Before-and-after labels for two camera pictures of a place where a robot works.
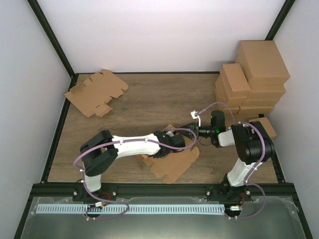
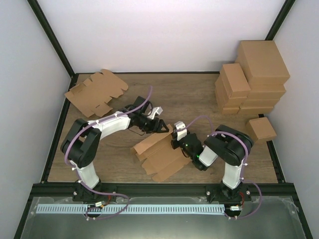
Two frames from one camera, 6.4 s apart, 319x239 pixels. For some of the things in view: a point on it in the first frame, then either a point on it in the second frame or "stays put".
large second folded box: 266,91 stays put
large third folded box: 259,103 stays put
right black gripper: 193,126 → 174,145
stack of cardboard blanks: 90,96 stays put
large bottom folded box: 266,111 stays put
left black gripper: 156,156 → 155,128
